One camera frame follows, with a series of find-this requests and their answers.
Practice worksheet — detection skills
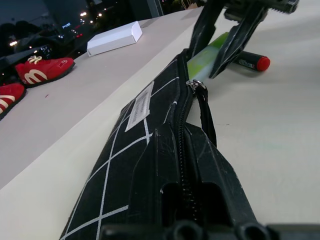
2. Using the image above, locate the black grid zipper pouch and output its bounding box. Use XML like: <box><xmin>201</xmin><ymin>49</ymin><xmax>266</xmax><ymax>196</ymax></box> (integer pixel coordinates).
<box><xmin>58</xmin><ymin>47</ymin><xmax>218</xmax><ymax>240</ymax></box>

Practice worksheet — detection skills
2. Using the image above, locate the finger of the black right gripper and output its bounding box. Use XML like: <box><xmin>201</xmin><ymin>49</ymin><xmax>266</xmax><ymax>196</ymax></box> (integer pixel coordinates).
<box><xmin>208</xmin><ymin>6</ymin><xmax>270</xmax><ymax>79</ymax></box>
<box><xmin>188</xmin><ymin>0</ymin><xmax>224</xmax><ymax>58</ymax></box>

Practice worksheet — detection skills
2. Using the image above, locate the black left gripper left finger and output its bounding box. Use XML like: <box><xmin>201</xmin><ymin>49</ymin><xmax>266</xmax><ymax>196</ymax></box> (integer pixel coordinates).
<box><xmin>125</xmin><ymin>128</ymin><xmax>188</xmax><ymax>226</ymax></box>

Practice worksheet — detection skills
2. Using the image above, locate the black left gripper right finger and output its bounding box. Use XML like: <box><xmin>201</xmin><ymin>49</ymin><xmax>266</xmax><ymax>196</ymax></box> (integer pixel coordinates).
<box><xmin>186</xmin><ymin>121</ymin><xmax>260</xmax><ymax>226</ymax></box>

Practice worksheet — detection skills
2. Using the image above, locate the black marker with red cap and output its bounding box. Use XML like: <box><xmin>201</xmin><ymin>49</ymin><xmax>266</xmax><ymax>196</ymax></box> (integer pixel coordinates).
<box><xmin>234</xmin><ymin>51</ymin><xmax>272</xmax><ymax>72</ymax></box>

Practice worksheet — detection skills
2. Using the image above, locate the red shoe with white laces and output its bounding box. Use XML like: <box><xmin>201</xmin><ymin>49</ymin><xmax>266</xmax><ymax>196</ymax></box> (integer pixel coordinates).
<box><xmin>14</xmin><ymin>56</ymin><xmax>77</xmax><ymax>89</ymax></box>

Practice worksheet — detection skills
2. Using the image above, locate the white cardboard box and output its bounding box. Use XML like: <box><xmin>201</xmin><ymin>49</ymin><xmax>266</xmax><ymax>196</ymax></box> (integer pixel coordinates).
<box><xmin>86</xmin><ymin>21</ymin><xmax>144</xmax><ymax>57</ymax></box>

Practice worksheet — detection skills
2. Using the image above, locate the red shoe with white stripes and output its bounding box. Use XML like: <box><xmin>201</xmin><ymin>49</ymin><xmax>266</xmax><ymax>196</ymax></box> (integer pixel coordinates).
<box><xmin>0</xmin><ymin>82</ymin><xmax>27</xmax><ymax>121</ymax></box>

